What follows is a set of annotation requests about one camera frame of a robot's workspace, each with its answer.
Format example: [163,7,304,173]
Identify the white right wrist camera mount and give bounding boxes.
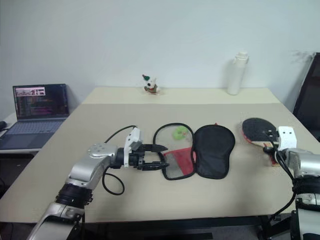
[276,126,298,152]

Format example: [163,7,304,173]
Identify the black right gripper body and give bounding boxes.
[261,128,280,147]

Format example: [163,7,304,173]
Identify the black table frame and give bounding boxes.
[83,216,297,240]

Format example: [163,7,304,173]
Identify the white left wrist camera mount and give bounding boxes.
[123,127,144,168]

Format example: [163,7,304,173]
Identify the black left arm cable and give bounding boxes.
[102,124,138,196]

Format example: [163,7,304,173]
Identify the black office chair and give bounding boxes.
[292,52,320,142]

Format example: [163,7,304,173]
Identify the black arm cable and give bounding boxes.
[271,148,301,221]
[102,124,138,196]

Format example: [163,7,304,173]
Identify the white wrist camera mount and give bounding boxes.
[123,127,144,168]
[276,126,298,152]

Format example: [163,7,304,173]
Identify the black zippered paddle case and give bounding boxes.
[152,122,237,181]

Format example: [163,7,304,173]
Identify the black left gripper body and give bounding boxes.
[128,144,151,172]

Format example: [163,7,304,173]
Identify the white plush dog toy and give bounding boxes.
[141,73,162,96]

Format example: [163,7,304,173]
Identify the white water bottle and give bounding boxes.
[226,50,250,96]

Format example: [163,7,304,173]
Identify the small green fuzzy item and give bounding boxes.
[172,126,190,140]

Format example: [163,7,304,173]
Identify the black red table tennis paddle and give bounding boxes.
[240,117,281,168]

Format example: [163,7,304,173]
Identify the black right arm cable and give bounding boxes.
[271,148,301,221]

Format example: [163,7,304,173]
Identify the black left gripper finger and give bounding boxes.
[142,161,171,172]
[145,143,169,153]

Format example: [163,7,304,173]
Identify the open grey laptop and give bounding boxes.
[0,83,71,151]

